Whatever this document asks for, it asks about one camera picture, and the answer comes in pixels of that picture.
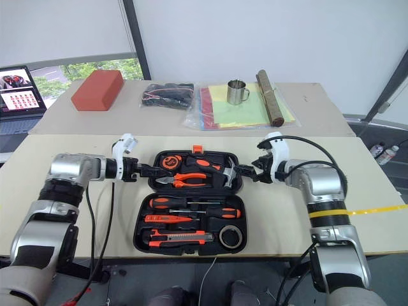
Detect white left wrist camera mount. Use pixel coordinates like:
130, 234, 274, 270
111, 133, 140, 181

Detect yellow floor tape strip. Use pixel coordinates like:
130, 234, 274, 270
345, 204, 408, 218

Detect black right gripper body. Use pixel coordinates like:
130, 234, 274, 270
251, 154, 275, 186

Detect dark rounded shape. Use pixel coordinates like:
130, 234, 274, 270
227, 280, 259, 306
147, 286, 193, 306

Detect black electrical tape roll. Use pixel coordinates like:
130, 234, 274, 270
218, 224, 245, 249

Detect clear bag of black cables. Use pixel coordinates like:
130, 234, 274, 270
139, 82, 195, 111

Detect black table frame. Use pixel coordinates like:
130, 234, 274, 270
55, 254, 319, 284

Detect stainless steel mug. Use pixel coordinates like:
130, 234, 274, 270
226, 80, 251, 106

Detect claw hammer black orange handle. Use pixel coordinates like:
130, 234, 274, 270
185, 155, 241, 189

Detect clear plastic water bottle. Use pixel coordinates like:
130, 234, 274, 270
376, 145, 400, 166

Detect orange black tape measure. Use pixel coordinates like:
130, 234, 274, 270
160, 154, 184, 170

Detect rolled brown bamboo mat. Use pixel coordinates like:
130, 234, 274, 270
255, 69, 285, 127

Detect dark capped plastic bottle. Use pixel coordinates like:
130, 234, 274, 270
370, 143, 386, 159

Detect thin white hanging cable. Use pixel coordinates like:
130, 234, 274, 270
200, 256, 218, 306

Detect small black orange screwdriver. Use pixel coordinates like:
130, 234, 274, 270
168, 207, 242, 221

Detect clear bag of coloured paper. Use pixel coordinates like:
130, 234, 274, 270
183, 82, 302, 131

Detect orange voltage tester pen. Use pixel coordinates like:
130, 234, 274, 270
143, 214, 200, 224

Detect red foam brick block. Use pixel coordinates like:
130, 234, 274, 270
70, 69, 125, 112

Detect orange handled pliers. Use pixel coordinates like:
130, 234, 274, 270
156, 171, 210, 189

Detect orange black utility knife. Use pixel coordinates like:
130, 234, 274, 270
149, 229, 215, 249

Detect black plastic tool case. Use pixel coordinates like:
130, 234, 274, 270
133, 145, 248, 256

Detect open laptop computer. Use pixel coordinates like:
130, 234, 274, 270
0, 65, 47, 136

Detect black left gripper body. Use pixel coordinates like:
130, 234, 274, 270
122, 156, 145, 184

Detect black window frame post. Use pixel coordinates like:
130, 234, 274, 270
122, 0, 152, 81

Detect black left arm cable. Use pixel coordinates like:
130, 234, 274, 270
65, 180, 116, 306

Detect black slanted frame post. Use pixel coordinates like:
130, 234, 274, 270
361, 47, 408, 124

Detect large black orange screwdriver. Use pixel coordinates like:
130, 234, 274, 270
149, 196, 224, 210

